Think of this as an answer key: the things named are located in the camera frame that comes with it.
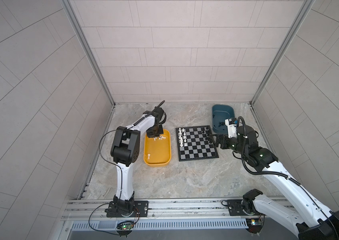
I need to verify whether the black white chessboard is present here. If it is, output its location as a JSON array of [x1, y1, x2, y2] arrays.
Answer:
[[175, 125, 219, 162]]

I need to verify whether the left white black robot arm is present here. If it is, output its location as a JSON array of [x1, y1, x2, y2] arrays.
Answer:
[[106, 101, 167, 217]]

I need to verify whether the left black cable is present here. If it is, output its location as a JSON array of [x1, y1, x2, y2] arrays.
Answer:
[[88, 128, 122, 236]]

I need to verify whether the right circuit board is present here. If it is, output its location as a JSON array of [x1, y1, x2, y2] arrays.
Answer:
[[246, 218, 263, 234]]

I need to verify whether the left green circuit board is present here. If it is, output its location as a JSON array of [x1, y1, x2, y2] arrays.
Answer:
[[116, 221, 135, 231]]

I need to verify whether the ventilation grille strip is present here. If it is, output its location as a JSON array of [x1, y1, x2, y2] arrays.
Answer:
[[72, 219, 248, 231]]

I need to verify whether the yellow plastic tray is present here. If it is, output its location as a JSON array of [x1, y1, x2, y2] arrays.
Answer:
[[144, 130, 171, 167]]

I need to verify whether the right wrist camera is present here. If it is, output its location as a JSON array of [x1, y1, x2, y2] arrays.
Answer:
[[224, 118, 237, 138]]

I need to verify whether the aluminium mounting rail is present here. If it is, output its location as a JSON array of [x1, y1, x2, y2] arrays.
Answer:
[[61, 196, 312, 221]]

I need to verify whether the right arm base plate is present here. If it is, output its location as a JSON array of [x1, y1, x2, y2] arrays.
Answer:
[[221, 199, 264, 217]]

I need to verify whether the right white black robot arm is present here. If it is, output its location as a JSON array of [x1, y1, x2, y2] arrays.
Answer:
[[215, 124, 339, 240]]

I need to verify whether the teal plastic bin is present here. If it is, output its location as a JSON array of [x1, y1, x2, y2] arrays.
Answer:
[[212, 105, 235, 135]]

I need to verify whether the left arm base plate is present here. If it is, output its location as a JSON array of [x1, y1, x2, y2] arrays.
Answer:
[[105, 200, 149, 218]]

